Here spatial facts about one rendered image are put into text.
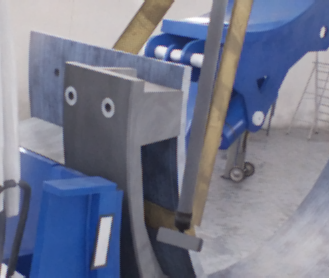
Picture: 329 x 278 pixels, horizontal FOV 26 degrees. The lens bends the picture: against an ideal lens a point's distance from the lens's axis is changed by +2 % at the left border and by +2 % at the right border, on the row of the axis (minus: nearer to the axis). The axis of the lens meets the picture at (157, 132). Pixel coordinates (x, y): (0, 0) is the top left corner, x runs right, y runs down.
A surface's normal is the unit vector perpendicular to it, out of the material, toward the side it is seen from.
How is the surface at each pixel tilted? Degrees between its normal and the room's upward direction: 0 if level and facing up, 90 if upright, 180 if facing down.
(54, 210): 90
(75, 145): 103
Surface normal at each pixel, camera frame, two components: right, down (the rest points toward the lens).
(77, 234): 0.70, 0.23
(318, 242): -0.29, -0.79
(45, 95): -0.73, 0.20
